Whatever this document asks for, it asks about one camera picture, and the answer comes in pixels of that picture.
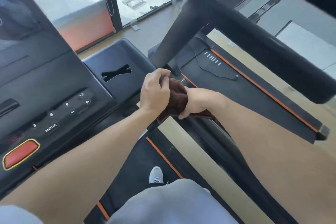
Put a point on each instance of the person's right hand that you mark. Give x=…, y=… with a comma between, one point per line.
x=204, y=100

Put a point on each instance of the person's left hand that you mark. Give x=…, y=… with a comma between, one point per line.
x=155, y=95

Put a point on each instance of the brown microfibre cloth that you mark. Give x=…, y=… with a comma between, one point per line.
x=178, y=95

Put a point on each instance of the black treadmill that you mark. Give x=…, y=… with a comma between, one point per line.
x=262, y=48
x=39, y=74

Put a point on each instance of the person's left forearm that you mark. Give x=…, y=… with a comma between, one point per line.
x=73, y=168

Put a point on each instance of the person's right forearm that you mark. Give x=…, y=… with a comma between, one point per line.
x=283, y=158

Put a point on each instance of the person's left grey shoe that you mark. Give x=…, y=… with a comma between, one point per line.
x=156, y=174

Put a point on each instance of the person's grey shirt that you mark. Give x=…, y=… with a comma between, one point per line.
x=170, y=202

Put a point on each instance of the small white floor box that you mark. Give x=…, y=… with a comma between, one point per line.
x=231, y=44

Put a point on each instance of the grey square drain cover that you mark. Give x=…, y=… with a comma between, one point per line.
x=134, y=2

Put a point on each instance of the orange patterned parapet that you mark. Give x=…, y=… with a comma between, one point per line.
x=86, y=29

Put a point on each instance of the grey metal floor bracket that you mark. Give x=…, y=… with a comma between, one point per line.
x=135, y=27

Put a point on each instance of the black window frame post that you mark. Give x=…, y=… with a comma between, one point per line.
x=111, y=0

